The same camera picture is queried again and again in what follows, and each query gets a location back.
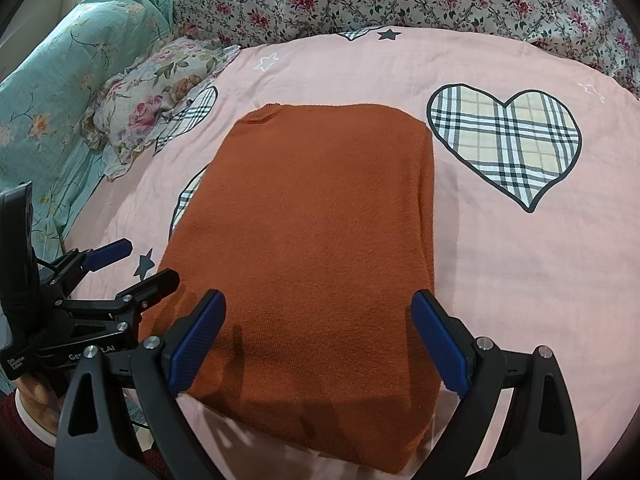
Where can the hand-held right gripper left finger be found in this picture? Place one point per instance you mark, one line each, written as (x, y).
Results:
(195, 340)

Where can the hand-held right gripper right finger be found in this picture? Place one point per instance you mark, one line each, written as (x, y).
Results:
(442, 340)

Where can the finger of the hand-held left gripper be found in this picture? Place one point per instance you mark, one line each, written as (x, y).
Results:
(110, 252)
(150, 287)

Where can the orange knit sweater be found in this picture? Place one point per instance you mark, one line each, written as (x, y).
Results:
(310, 240)

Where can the person's left forearm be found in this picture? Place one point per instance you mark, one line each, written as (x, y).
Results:
(40, 405)

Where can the pink bed sheet plaid hearts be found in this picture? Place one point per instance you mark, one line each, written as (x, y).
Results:
(525, 270)

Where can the person's dark red garment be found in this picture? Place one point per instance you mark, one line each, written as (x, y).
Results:
(20, 450)

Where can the floral ruffled pillow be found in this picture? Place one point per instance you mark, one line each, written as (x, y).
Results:
(150, 95)

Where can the teal floral quilt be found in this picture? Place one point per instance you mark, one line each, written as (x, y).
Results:
(55, 90)

